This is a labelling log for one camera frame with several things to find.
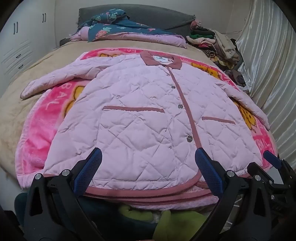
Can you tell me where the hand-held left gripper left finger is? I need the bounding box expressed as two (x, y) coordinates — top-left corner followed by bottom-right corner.
(23, 148), (105, 241)

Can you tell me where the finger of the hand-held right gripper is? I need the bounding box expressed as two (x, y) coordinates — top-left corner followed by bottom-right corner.
(263, 150), (284, 172)
(246, 162), (278, 186)

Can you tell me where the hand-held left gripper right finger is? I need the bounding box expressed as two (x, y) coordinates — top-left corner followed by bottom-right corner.
(194, 148), (274, 241)

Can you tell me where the pink quilted jacket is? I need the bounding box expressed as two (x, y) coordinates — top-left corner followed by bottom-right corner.
(20, 50), (270, 202)

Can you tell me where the pile of folded clothes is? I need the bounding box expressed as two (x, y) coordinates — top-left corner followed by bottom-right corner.
(186, 20), (252, 93)

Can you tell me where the pink printed blanket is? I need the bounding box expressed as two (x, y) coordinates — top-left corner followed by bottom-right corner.
(16, 47), (279, 210)

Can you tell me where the bed with beige sheet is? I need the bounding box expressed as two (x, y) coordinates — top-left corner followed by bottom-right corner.
(0, 39), (279, 188)

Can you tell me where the cream satin curtain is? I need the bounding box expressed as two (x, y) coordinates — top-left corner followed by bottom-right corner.
(233, 0), (296, 164)

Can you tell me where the blue floral quilt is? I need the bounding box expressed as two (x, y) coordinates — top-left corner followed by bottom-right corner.
(69, 9), (188, 49)

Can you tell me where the white wardrobe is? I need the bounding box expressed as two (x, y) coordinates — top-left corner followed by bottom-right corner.
(0, 0), (58, 78)

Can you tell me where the grey headboard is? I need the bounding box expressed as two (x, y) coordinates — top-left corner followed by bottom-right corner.
(78, 7), (196, 37)

